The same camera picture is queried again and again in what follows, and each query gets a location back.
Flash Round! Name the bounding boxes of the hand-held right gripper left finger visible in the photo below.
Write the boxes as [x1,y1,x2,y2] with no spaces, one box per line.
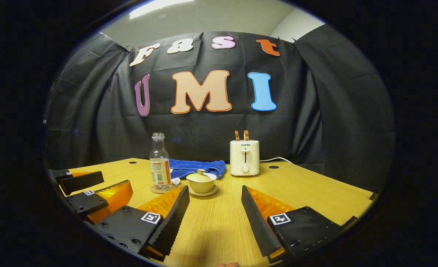
[93,185,190,262]

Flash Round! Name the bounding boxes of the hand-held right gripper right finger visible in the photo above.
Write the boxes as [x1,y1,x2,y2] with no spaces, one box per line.
[241,185,347,264]

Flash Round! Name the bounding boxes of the round cork coaster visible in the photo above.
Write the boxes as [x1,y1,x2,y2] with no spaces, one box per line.
[150,184,178,194]

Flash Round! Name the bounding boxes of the clear plastic water bottle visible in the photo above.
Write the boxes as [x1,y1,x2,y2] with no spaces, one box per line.
[149,133,172,189]

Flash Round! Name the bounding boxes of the yellow ceramic saucer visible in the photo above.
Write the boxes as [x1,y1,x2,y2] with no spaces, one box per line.
[185,184,218,197]

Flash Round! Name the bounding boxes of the blue towel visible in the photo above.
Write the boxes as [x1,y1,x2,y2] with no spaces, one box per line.
[168,158,227,185]

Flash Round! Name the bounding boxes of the white toaster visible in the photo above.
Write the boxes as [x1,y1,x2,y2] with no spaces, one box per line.
[230,139,260,177]

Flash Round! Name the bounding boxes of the black backdrop cloth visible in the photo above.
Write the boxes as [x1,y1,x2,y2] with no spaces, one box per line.
[43,24,395,191]

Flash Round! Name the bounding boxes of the white toaster cable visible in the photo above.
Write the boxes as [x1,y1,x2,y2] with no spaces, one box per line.
[259,157,293,164]

